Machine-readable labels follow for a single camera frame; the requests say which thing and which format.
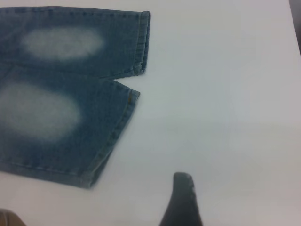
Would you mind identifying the blue denim jeans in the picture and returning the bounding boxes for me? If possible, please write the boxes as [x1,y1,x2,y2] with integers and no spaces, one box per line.
[0,6,151,190]

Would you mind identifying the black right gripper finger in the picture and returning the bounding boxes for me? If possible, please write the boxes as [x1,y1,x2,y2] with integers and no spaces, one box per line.
[159,171,204,226]

